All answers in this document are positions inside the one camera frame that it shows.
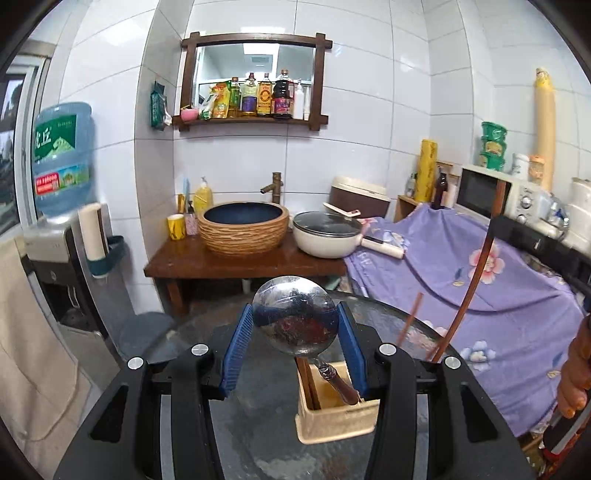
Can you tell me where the metal spoon with wooden handle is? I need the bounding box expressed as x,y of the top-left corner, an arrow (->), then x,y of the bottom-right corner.
252,275 -> 362,407

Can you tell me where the water dispenser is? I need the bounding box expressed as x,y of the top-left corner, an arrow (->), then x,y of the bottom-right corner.
23,203 -> 134,365

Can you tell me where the bottle with purple label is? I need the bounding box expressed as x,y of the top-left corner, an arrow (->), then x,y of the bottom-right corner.
240,72 -> 258,116

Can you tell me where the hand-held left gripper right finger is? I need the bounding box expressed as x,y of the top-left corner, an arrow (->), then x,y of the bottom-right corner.
338,302 -> 536,480

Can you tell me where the amber bottle with red label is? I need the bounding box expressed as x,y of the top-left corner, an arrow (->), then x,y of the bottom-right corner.
257,73 -> 272,116

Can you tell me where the dark wooden sink counter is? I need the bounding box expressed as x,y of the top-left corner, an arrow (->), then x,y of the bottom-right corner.
144,235 -> 349,319

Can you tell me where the white rice paddle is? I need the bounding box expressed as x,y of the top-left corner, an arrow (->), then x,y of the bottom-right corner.
323,202 -> 363,219

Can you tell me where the white pan with glass lid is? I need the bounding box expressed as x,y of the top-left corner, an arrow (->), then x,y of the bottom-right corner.
292,211 -> 407,259

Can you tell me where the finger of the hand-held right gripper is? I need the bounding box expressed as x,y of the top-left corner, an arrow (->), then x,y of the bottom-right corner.
488,215 -> 522,246

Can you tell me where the yellow seasoning packet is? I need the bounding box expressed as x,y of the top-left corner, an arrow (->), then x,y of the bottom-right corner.
198,82 -> 232,120

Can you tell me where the dark soy sauce bottle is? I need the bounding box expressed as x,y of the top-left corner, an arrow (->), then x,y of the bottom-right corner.
271,69 -> 293,120

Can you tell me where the framed window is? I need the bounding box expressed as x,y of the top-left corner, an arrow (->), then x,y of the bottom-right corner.
0,78 -> 26,236

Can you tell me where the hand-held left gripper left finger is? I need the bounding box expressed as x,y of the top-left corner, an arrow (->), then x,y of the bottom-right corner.
53,304 -> 254,480

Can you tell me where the beige perforated utensil holder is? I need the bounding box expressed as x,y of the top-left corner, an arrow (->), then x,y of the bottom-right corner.
295,361 -> 382,445

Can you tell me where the dark brown bottle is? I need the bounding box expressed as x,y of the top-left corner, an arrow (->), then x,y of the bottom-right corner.
431,172 -> 448,210

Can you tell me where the teal cup holder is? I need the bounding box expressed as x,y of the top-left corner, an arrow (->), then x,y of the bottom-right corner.
90,235 -> 125,278

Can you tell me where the person's right hand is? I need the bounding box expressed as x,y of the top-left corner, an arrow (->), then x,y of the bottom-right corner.
558,318 -> 591,417

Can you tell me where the wooden framed mirror shelf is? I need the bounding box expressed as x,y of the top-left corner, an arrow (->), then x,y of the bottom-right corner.
172,32 -> 333,132

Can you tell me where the white kettle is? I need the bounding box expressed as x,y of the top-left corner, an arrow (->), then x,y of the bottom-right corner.
547,178 -> 591,254

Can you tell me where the yellow soap bottle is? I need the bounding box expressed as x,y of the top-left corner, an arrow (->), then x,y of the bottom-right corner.
193,176 -> 214,217

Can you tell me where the wicker sink basin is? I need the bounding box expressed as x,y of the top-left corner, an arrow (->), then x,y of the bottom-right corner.
197,202 -> 290,256

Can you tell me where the white paper cup tube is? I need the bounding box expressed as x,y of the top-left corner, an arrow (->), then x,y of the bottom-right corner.
78,203 -> 109,278

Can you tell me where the bamboo style faucet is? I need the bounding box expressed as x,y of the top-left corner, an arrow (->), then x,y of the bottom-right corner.
260,172 -> 283,205

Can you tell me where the brown and white rice cooker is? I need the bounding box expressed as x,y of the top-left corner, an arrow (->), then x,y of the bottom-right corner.
330,175 -> 391,220

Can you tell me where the green hanging packet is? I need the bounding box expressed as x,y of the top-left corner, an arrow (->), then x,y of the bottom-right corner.
150,80 -> 172,132

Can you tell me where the beige cloth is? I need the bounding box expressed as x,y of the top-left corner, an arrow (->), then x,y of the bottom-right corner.
0,237 -> 93,455

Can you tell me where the white plastic bottle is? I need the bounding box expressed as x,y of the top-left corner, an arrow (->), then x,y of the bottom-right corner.
294,79 -> 312,120

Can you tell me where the purple floral cloth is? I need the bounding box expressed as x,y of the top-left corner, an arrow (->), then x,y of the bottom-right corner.
344,203 -> 587,437

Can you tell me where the white microwave oven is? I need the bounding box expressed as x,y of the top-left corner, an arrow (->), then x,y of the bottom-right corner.
457,164 -> 552,232

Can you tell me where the small wooden box shelf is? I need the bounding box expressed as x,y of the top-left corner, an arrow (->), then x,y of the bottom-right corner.
394,194 -> 423,222

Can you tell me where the brown wooden chopstick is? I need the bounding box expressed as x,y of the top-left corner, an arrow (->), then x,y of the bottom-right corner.
429,184 -> 500,364
398,292 -> 424,346
298,357 -> 312,411
305,360 -> 322,411

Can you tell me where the blue water jug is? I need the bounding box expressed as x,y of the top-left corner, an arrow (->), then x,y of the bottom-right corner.
32,102 -> 95,217

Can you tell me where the tall cream roll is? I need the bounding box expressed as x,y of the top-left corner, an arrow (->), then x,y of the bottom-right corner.
534,68 -> 557,192

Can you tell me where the yellow wrapped roll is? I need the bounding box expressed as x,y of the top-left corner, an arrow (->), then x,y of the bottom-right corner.
416,140 -> 438,204

